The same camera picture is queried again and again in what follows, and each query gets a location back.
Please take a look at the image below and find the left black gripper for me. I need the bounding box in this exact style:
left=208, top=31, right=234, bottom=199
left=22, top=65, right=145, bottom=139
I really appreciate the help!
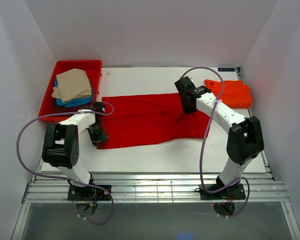
left=85, top=122, right=108, bottom=148

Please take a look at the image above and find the red t shirt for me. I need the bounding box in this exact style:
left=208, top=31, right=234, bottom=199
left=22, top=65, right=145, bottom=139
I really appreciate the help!
left=99, top=93, right=210, bottom=150

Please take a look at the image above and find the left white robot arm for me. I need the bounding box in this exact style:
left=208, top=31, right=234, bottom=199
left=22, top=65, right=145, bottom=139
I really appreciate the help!
left=42, top=106, right=108, bottom=200

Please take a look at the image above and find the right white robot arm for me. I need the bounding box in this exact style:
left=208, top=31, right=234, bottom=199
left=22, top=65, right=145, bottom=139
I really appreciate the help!
left=177, top=85, right=265, bottom=199

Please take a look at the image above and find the blue folded t shirt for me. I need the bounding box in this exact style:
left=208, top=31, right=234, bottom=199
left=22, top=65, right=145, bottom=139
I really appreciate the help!
left=55, top=79, right=95, bottom=108

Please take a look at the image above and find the blue table label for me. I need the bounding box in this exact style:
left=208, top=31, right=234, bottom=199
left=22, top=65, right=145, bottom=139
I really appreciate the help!
left=217, top=67, right=236, bottom=72

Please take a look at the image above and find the folded orange t shirt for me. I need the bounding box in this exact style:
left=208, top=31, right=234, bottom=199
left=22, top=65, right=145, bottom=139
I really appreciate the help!
left=204, top=79, right=253, bottom=109

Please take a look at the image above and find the beige folded t shirt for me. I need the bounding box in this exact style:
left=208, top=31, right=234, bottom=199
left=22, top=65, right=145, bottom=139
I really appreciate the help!
left=51, top=68, right=92, bottom=102

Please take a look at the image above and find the red plastic bin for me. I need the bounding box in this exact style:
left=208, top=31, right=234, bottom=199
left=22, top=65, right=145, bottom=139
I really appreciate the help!
left=38, top=60, right=102, bottom=124

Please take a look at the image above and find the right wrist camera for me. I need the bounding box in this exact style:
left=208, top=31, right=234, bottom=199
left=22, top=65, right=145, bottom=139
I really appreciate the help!
left=174, top=76, right=196, bottom=97

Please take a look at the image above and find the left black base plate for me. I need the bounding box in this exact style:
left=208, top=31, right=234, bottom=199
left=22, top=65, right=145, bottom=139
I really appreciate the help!
left=67, top=185, right=111, bottom=202

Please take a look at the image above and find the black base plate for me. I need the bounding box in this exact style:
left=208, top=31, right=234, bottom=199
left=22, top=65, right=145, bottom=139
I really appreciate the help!
left=195, top=183, right=246, bottom=201
left=67, top=185, right=111, bottom=202

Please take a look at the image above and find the aluminium rail frame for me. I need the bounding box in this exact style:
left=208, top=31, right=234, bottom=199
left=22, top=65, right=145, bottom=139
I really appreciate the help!
left=10, top=66, right=300, bottom=240

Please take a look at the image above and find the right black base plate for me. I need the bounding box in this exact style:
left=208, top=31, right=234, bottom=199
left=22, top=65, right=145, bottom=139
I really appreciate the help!
left=195, top=183, right=246, bottom=201

